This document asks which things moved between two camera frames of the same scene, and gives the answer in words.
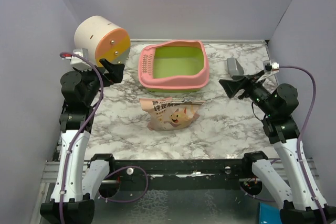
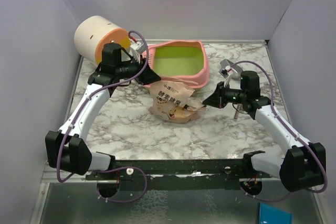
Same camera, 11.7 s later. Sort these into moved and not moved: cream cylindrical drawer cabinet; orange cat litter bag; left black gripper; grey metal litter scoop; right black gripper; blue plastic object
Moved: orange cat litter bag; grey metal litter scoop; left black gripper; right black gripper
Not moved: cream cylindrical drawer cabinet; blue plastic object
